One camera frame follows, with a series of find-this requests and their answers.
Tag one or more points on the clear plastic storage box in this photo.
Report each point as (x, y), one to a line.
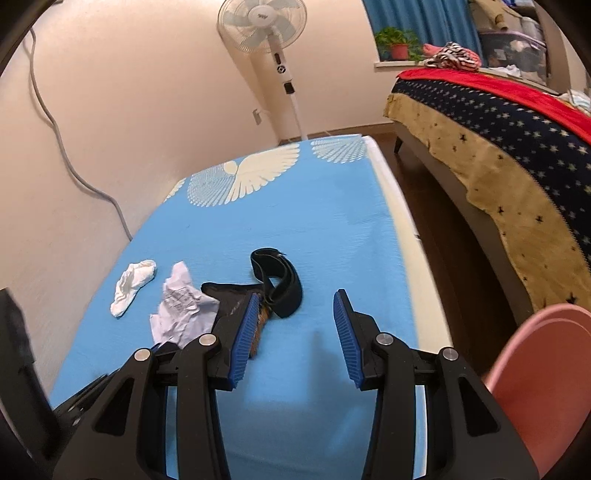
(509, 48)

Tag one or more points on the bed with starry blanket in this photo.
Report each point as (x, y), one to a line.
(528, 174)

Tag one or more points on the black folded pouch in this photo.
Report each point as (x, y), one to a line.
(229, 295)

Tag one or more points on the blue window curtain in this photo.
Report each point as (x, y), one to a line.
(436, 22)

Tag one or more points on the white paper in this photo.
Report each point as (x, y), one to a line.
(184, 312)

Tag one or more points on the zebra striped cloth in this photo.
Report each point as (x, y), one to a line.
(454, 56)

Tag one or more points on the white standing fan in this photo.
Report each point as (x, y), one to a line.
(254, 26)

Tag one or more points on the red bed blanket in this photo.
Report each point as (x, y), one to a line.
(567, 116)

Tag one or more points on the pink cloth on sill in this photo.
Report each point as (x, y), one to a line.
(430, 50)

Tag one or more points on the white wall socket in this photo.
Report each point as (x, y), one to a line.
(257, 117)

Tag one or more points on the wooden bookshelf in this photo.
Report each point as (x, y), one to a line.
(565, 68)

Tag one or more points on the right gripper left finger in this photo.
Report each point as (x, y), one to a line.
(120, 431)

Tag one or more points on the blue bird-print mattress cover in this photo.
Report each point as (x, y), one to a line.
(296, 414)

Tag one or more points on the potted green plant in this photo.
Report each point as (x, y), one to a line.
(399, 45)

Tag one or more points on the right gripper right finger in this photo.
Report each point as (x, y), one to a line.
(468, 434)

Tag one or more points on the beige jacket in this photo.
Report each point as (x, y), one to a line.
(494, 11)

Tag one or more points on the pink plastic trash bin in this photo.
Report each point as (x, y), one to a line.
(541, 380)

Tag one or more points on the white sock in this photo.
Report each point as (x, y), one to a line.
(133, 278)

